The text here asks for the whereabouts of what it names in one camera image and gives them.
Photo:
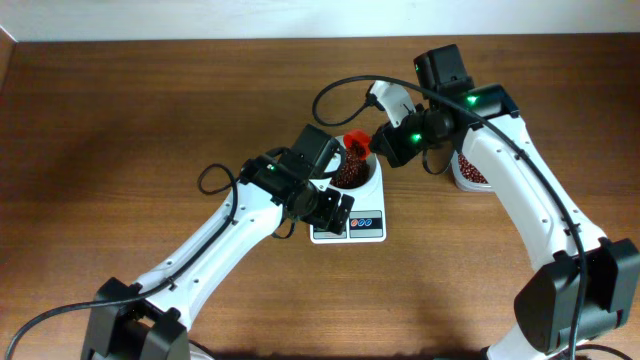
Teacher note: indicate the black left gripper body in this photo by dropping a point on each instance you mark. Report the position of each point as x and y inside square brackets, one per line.
[318, 208]

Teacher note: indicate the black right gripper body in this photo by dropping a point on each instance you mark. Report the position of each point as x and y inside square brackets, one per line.
[404, 141]

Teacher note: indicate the white round bowl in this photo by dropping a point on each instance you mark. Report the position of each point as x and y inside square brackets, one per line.
[370, 160]

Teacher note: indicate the red plastic measuring scoop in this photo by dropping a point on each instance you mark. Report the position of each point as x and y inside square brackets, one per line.
[359, 138]

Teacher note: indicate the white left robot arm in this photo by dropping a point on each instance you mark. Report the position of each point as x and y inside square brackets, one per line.
[151, 318]

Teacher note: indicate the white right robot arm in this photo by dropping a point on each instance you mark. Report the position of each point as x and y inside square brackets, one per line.
[583, 283]

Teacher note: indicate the red beans in bowl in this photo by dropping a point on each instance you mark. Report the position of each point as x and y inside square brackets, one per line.
[355, 172]

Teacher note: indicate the white digital kitchen scale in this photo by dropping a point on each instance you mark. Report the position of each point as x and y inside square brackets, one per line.
[366, 222]

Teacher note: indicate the clear plastic bean container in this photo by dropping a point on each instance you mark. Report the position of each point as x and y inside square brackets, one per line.
[462, 183]

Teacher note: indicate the red beans in container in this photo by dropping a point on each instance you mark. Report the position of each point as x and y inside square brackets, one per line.
[470, 172]

